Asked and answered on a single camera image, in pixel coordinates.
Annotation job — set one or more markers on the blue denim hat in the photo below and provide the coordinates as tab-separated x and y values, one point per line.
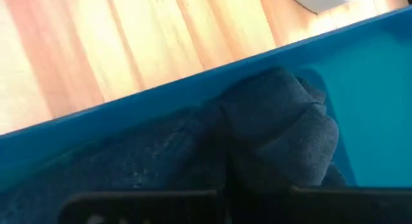
128	159

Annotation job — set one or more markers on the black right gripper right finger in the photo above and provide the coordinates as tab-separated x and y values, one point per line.
354	206

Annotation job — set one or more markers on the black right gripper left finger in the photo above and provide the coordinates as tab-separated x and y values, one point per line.
145	208

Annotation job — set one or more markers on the teal plastic bin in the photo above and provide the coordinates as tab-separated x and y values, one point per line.
370	105

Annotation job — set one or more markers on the white planter pot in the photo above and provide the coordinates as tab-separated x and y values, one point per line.
317	0

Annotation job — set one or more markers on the dark blue fabric hat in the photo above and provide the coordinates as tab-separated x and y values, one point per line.
273	121

